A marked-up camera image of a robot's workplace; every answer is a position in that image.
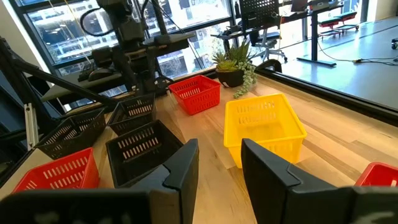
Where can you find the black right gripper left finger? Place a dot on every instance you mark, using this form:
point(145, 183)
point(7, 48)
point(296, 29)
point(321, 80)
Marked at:
point(174, 199)

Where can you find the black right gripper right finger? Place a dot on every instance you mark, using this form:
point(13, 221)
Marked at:
point(273, 199)

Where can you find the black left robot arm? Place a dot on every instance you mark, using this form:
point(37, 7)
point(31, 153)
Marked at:
point(124, 28)

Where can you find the black computer mouse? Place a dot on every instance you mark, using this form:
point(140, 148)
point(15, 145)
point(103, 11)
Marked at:
point(101, 74)

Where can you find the large glass window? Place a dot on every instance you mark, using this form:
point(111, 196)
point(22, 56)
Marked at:
point(62, 34)

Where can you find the black plastic basket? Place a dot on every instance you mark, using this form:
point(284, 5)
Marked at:
point(133, 121)
point(71, 138)
point(130, 174)

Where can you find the grey desk top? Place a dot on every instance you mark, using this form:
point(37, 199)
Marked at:
point(174, 42)
point(62, 90)

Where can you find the yellow plastic basket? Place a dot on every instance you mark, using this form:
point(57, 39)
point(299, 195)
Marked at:
point(264, 130)

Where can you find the red plastic basket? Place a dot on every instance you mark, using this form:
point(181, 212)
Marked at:
point(62, 174)
point(379, 175)
point(196, 99)

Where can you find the succulent plant in black pot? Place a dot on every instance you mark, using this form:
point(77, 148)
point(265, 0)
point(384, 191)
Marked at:
point(230, 77)

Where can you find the black table clamp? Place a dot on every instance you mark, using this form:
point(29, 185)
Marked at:
point(270, 62)

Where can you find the white office chair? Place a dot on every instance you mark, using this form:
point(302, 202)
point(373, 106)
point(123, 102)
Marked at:
point(269, 39)

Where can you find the black pegboard panel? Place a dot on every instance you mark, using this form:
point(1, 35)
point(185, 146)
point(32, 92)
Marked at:
point(259, 12)

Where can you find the black standing desk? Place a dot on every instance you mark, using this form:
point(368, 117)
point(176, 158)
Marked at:
point(314, 34)

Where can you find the red padded bench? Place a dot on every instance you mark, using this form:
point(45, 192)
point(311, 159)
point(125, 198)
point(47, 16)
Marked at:
point(339, 18)

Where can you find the black diagonal frame strut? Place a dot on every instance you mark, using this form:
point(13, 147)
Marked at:
point(46, 73)

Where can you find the silver metal bracket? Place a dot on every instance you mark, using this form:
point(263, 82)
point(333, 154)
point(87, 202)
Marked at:
point(31, 124)

